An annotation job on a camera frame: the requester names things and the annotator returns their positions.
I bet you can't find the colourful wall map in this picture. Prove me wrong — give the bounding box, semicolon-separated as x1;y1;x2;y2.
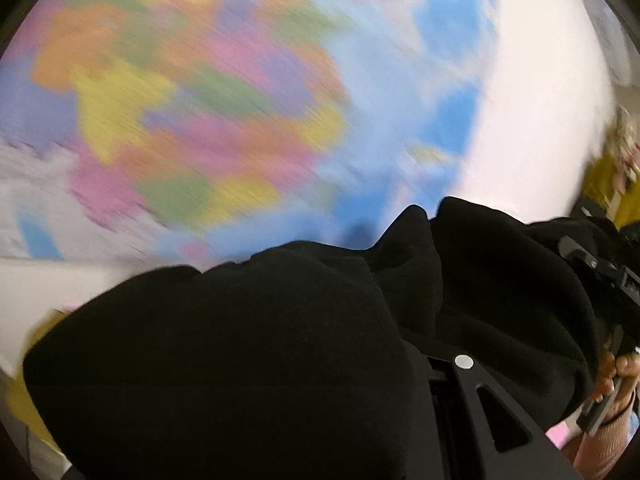
1;0;498;264

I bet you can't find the mustard yellow folded garment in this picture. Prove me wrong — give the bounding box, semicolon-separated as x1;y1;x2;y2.
4;309;72;451

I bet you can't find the right hand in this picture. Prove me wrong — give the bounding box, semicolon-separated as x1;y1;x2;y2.
588;347;640;422

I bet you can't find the black garment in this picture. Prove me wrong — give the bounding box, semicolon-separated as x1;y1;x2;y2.
23;197;615;479

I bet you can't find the pink bed sheet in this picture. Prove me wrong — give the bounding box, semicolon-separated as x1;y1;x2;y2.
546;420;572;450

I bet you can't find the pink sleeve forearm right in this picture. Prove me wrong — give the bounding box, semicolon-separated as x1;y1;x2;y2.
563;398;634;479

